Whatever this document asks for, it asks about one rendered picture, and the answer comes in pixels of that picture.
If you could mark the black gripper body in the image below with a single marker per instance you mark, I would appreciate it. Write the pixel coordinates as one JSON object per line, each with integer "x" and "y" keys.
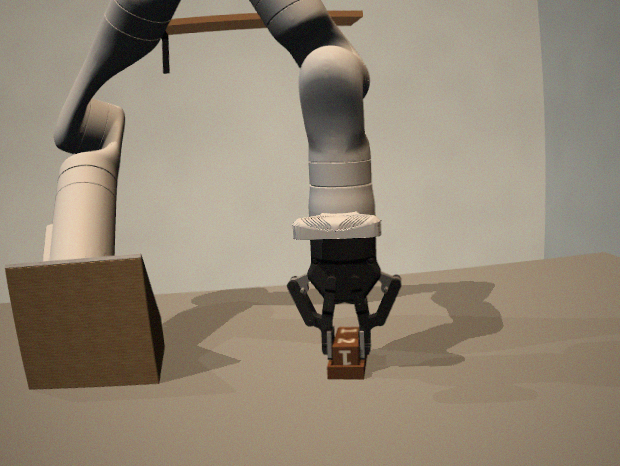
{"x": 324, "y": 252}

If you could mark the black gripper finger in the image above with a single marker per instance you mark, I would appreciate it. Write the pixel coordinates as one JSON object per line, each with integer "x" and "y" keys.
{"x": 298, "y": 287}
{"x": 390, "y": 286}

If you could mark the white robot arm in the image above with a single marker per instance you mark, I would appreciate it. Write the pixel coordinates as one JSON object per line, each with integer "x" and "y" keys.
{"x": 332, "y": 85}

